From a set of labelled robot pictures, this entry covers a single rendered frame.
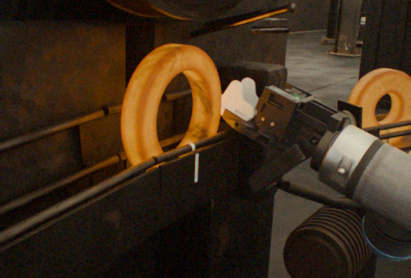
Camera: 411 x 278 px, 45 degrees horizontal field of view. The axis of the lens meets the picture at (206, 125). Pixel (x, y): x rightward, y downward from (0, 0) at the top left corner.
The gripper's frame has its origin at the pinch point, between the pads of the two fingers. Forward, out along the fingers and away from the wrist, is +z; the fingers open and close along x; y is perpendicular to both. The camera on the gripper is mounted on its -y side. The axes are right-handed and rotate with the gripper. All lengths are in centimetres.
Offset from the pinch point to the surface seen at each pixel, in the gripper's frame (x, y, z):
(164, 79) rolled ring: 17.2, 6.5, -1.4
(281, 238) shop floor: -102, -81, 7
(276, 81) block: -9.8, 4.5, -4.5
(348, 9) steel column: -838, -74, 254
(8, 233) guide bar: 40.7, -4.0, -6.1
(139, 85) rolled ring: 20.4, 5.6, -0.3
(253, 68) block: -7.7, 5.3, -0.7
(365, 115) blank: -31.8, -0.4, -15.6
